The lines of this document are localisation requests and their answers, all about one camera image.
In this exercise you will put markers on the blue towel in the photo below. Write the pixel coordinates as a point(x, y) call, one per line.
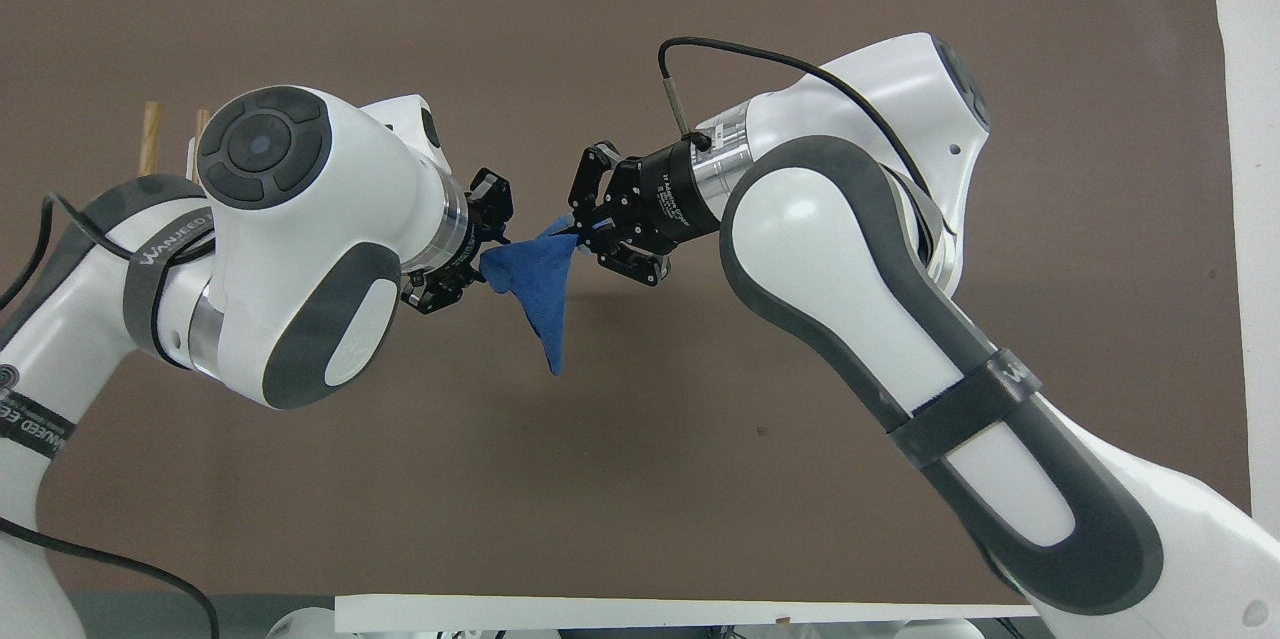
point(538, 279)

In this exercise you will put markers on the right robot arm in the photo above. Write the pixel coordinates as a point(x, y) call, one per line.
point(830, 249)

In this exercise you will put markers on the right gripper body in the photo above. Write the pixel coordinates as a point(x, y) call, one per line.
point(668, 194)

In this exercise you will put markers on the wooden rack post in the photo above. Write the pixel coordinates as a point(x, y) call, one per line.
point(150, 134)

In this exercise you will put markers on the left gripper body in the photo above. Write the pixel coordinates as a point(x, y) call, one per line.
point(481, 241)

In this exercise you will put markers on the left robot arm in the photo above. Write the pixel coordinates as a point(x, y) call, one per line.
point(300, 219)

